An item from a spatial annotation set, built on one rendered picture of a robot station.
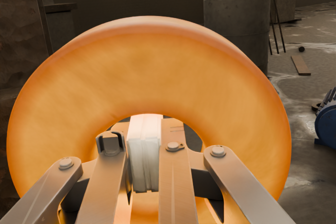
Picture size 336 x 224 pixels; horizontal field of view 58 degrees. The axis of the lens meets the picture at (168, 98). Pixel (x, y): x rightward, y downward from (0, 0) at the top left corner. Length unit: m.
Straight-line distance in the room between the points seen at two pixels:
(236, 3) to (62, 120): 2.48
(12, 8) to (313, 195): 1.52
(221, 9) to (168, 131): 2.50
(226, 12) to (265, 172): 2.47
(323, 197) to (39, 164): 1.59
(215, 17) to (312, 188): 1.57
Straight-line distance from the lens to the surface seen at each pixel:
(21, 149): 0.18
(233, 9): 2.61
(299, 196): 1.67
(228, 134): 0.16
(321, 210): 1.62
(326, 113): 1.92
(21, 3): 0.51
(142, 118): 0.15
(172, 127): 0.16
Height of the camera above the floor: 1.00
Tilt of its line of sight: 20 degrees down
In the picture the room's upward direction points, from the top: 4 degrees counter-clockwise
